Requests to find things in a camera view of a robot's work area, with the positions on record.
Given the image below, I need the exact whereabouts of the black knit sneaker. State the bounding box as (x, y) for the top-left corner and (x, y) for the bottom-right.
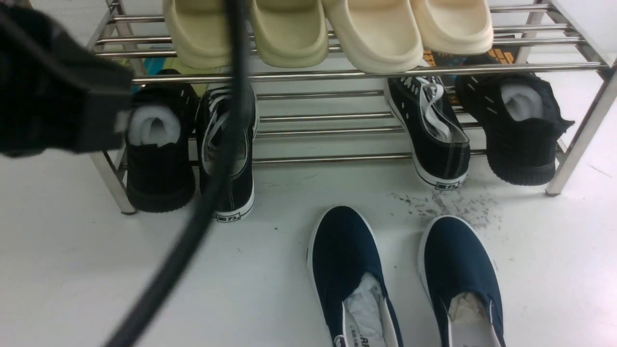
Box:
(455, 73), (574, 186)
(125, 81), (199, 213)

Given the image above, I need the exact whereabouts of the cream slide sandal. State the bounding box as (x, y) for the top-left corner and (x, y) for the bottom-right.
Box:
(322, 0), (423, 73)
(410, 0), (494, 55)

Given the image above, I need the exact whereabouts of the cream slide sandal left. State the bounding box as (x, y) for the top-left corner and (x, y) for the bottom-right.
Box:
(322, 0), (423, 73)

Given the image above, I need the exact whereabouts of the green slide sandal right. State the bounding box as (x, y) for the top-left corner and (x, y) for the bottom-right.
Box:
(249, 0), (329, 68)

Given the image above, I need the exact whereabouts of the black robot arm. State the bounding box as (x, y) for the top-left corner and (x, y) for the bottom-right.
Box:
(0, 4), (133, 158)

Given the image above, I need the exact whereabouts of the green slide sandal left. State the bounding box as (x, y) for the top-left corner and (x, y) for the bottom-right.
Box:
(161, 0), (230, 69)

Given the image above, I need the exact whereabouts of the black canvas sneaker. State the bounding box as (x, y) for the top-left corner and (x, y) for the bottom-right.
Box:
(384, 76), (471, 191)
(196, 83), (259, 223)

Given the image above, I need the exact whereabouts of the black knit sneaker left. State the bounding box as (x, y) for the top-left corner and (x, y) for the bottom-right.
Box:
(125, 81), (199, 213)

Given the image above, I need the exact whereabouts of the black cable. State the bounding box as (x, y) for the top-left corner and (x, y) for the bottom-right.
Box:
(104, 0), (254, 347)

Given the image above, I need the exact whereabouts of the black canvas sneaker right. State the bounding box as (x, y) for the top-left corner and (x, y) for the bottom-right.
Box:
(384, 76), (471, 191)

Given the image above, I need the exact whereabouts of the black knit sneaker right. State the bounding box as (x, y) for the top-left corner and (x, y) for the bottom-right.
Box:
(455, 73), (574, 186)

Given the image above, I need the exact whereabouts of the green slide sandal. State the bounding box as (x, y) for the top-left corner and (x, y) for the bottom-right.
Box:
(249, 0), (329, 68)
(161, 0), (230, 69)

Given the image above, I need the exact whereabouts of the black orange book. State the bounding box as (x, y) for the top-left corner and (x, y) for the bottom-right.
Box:
(423, 46), (521, 108)

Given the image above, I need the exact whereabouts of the navy slip-on shoe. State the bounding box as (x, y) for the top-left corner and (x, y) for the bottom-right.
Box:
(418, 215), (506, 347)
(306, 206), (403, 347)

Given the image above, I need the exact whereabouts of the cream slide sandal right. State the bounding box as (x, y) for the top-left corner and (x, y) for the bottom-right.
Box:
(410, 0), (494, 55)

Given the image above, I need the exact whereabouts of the black canvas sneaker left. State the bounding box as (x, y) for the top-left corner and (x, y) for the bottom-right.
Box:
(196, 83), (259, 223)

